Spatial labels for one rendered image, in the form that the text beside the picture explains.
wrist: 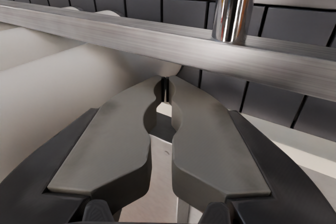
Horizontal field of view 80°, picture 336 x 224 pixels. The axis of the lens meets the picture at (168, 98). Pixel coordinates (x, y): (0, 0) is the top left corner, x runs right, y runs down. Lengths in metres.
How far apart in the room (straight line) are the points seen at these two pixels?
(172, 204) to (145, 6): 0.27
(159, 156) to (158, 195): 0.09
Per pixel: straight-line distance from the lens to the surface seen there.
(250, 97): 0.17
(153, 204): 0.37
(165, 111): 0.16
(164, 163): 0.27
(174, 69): 0.16
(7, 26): 0.20
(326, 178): 0.28
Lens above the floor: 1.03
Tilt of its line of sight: 46 degrees down
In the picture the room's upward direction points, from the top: 132 degrees counter-clockwise
